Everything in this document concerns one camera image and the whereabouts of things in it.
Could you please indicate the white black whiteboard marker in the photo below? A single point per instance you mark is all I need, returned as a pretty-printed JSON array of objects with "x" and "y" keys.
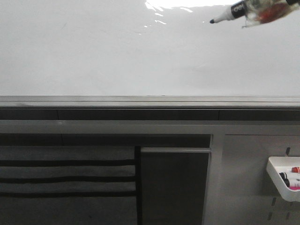
[{"x": 258, "y": 12}]

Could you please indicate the white whiteboard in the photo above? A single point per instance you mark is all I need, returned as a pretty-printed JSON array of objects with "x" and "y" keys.
[{"x": 142, "y": 48}]

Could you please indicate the dark grey hanging panel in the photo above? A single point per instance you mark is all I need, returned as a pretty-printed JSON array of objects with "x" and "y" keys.
[{"x": 173, "y": 185}]

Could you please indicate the grey pegboard panel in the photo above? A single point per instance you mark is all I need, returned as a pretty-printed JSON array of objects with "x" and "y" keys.
[{"x": 240, "y": 191}]

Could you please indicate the grey striped fabric organiser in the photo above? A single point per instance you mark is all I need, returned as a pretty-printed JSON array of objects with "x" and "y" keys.
[{"x": 69, "y": 185}]

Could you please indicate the grey aluminium marker ledge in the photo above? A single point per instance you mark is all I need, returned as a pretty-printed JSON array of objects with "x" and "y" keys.
[{"x": 156, "y": 102}]

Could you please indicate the black capped marker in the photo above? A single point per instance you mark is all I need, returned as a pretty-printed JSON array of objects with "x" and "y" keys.
[{"x": 290, "y": 176}]

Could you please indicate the red capped marker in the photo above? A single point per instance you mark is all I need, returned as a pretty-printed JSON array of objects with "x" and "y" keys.
[{"x": 296, "y": 169}]

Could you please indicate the pink capped marker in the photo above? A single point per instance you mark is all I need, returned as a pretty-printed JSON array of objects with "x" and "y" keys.
[{"x": 293, "y": 184}]

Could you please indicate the white plastic wall tray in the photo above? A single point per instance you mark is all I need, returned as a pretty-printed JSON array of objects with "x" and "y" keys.
[{"x": 278, "y": 165}]

